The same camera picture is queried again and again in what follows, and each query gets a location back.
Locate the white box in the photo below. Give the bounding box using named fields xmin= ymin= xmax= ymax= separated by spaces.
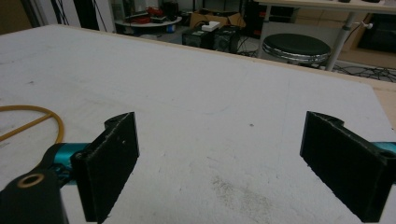
xmin=201 ymin=21 xmax=221 ymax=33

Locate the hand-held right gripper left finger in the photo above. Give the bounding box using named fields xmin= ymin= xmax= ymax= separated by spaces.
xmin=52 ymin=111 xmax=140 ymax=224

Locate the round white low table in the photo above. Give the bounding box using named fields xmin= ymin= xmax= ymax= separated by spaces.
xmin=114 ymin=16 xmax=183 ymax=35

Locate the white table with metal leg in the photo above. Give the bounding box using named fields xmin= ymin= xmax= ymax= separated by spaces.
xmin=255 ymin=0 xmax=396 ymax=72

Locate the tangle of black cables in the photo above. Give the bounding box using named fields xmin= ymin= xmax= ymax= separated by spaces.
xmin=332 ymin=63 xmax=396 ymax=83

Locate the black computer case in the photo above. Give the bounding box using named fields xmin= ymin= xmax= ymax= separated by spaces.
xmin=181 ymin=25 xmax=241 ymax=54

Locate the red tool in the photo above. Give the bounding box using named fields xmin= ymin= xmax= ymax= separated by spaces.
xmin=130 ymin=7 xmax=165 ymax=25

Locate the round black stool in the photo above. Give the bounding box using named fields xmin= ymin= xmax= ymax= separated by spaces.
xmin=262 ymin=33 xmax=332 ymax=66

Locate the yellow rubber band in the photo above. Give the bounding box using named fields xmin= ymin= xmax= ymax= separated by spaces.
xmin=0 ymin=105 xmax=65 ymax=145

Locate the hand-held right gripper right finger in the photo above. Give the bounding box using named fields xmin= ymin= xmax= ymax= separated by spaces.
xmin=299 ymin=110 xmax=396 ymax=224

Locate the cardboard box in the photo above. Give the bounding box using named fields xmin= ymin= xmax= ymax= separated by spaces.
xmin=189 ymin=10 xmax=247 ymax=30

